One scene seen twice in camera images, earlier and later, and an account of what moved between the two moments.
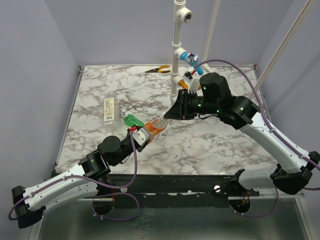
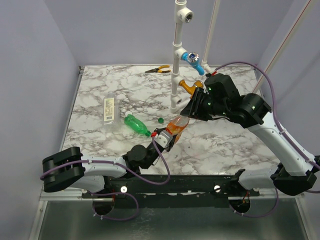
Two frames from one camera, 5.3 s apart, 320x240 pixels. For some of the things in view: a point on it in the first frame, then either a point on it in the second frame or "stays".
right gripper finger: (179, 109) to (195, 109)
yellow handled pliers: (159, 70) stays
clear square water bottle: (111, 109) stays
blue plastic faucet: (192, 58) stays
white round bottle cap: (127, 113) stays
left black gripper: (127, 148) to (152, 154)
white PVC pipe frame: (183, 14) stays
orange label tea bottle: (154, 127) to (176, 126)
